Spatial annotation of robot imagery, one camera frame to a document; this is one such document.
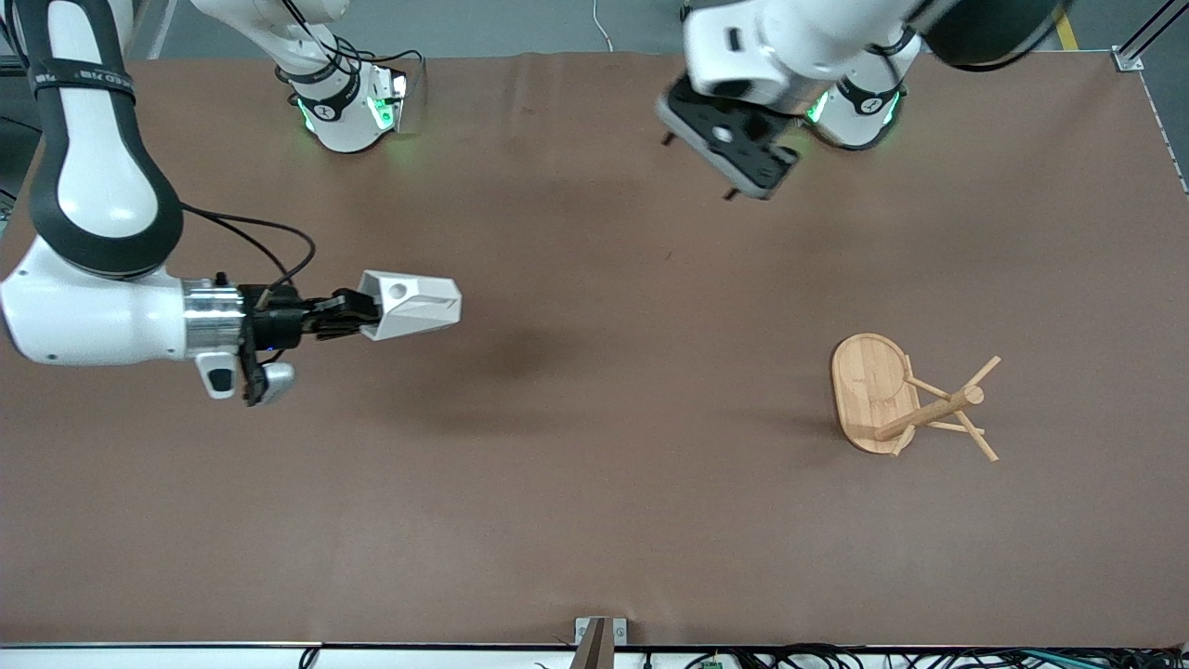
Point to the metal mounting bracket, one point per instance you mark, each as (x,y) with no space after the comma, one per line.
(617,631)

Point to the white table edge rail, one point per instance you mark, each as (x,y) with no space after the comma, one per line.
(186,658)

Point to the aluminium frame profile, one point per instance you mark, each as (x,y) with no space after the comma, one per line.
(1147,32)
(11,66)

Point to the wooden cup rack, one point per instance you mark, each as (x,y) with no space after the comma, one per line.
(868,390)

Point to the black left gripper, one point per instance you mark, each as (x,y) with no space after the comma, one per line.
(730,194)

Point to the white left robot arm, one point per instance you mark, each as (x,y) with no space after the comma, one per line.
(799,37)

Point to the table cover mat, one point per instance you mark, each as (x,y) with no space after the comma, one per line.
(594,483)

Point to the brown camera post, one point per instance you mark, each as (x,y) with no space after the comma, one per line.
(593,646)

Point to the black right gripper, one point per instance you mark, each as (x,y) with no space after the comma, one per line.
(277,325)

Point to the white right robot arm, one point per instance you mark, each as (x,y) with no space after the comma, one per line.
(93,186)

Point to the white plastic block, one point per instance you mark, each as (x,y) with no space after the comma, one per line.
(418,305)

